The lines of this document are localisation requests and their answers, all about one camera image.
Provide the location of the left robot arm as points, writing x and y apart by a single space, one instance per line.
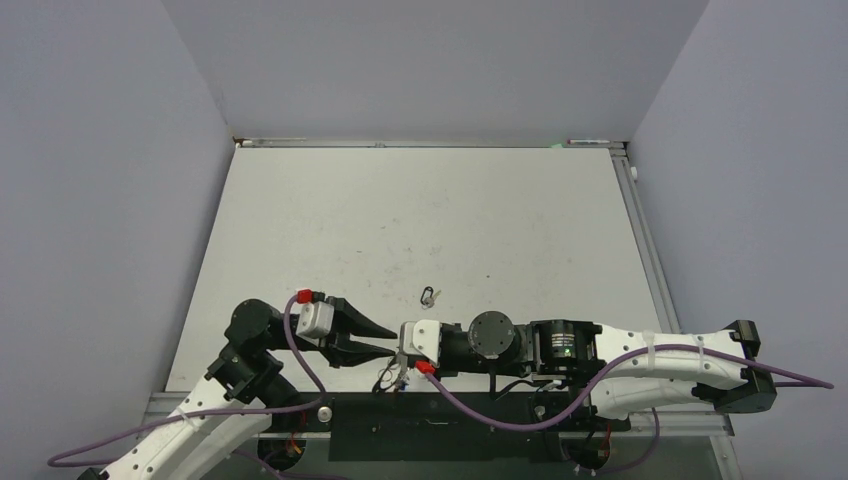
260 373

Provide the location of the front aluminium rail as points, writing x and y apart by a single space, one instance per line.
359 413

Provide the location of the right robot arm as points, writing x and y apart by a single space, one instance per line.
617 371

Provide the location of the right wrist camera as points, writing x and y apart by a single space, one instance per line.
421 339

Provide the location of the small key with black tag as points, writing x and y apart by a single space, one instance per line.
429 297

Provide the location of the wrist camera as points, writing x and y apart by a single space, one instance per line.
315 320
421 339

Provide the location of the right aluminium rail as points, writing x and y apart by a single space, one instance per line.
651 262

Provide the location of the aluminium rail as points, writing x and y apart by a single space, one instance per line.
461 143
359 413
651 262

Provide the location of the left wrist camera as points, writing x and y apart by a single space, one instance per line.
315 320

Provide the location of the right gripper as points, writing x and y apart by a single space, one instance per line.
444 369

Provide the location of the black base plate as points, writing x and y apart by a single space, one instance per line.
436 444

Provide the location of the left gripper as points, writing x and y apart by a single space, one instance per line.
339 345

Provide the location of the back aluminium rail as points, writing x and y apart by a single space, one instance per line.
461 143

